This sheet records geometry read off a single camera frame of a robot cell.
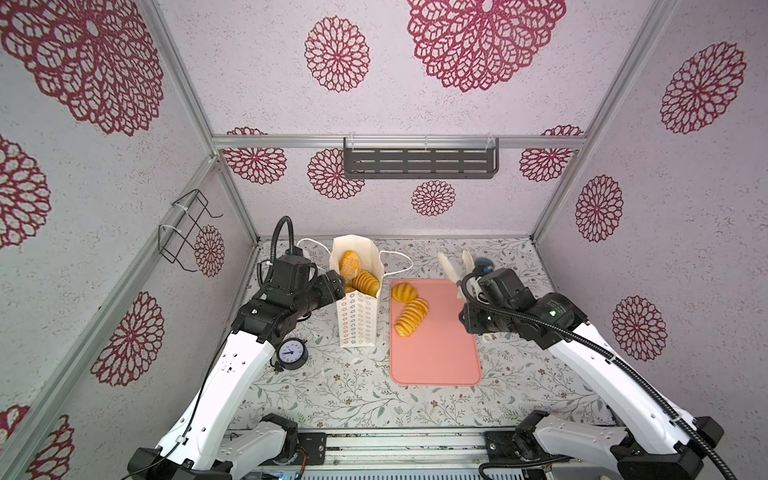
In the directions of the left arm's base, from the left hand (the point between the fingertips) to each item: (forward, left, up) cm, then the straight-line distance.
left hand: (331, 289), depth 74 cm
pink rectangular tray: (-6, -30, -25) cm, 39 cm away
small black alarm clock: (-7, +14, -23) cm, 28 cm away
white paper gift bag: (-2, -6, -8) cm, 11 cm away
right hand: (-6, -32, -3) cm, 33 cm away
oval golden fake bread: (+13, -3, -6) cm, 15 cm away
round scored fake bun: (+14, -20, -22) cm, 33 cm away
